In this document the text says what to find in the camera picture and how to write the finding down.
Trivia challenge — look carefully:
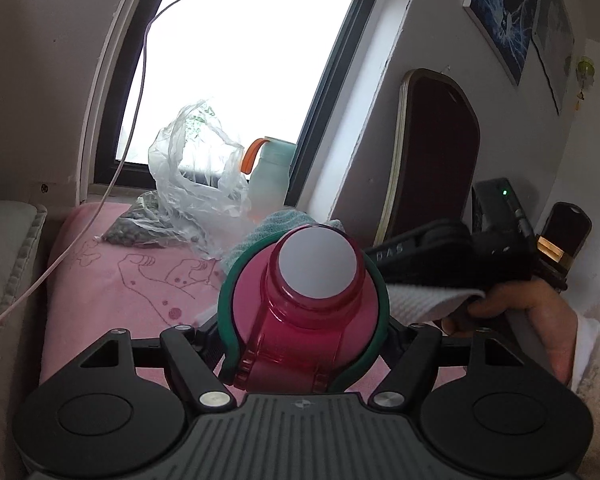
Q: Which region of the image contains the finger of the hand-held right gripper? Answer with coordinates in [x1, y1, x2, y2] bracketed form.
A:
[362, 219, 482, 290]

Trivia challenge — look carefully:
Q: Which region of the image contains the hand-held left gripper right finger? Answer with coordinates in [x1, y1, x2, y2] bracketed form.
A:
[366, 321, 527, 407]

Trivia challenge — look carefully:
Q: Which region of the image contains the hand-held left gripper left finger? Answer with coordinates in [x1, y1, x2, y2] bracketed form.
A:
[78, 317, 241, 407]

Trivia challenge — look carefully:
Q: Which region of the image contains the white cleaning cloth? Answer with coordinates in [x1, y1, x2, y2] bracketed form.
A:
[387, 281, 487, 323]

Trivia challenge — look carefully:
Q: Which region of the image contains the pink water bottle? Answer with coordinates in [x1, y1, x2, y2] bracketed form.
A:
[216, 225, 392, 395]

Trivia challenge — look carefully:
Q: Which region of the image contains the person's right hand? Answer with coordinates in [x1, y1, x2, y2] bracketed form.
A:
[441, 279, 581, 386]

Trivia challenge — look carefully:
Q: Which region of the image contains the pink printed blanket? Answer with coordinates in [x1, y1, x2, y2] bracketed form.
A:
[39, 202, 473, 393]

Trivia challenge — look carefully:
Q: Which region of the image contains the dark red chair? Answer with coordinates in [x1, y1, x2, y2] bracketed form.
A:
[375, 67, 482, 252]

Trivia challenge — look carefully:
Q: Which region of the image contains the bag of green beans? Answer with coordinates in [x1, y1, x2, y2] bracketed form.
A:
[97, 190, 208, 252]

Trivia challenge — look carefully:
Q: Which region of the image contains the teal towel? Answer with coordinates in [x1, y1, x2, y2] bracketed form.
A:
[222, 208, 344, 275]

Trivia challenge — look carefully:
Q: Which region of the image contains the clear plastic bag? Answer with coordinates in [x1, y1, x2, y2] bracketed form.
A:
[147, 99, 254, 261]

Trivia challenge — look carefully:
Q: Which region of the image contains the grey quilted cushion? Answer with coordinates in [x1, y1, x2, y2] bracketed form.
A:
[0, 200, 49, 480]

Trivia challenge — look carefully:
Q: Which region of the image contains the window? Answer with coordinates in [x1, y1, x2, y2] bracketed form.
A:
[80, 0, 398, 211]

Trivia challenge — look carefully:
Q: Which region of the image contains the mint bottle with orange strap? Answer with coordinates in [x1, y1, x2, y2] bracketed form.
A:
[241, 136, 299, 222]

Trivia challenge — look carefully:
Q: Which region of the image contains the green wall hook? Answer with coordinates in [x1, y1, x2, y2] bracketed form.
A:
[574, 55, 597, 112]

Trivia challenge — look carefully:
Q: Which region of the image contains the grey wall poster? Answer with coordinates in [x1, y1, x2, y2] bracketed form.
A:
[530, 0, 577, 117]

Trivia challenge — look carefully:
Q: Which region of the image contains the blue wall poster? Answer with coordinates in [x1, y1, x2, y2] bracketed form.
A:
[462, 0, 542, 87]

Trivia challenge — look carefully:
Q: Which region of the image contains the white cable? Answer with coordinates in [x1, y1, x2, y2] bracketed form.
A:
[0, 0, 227, 338]

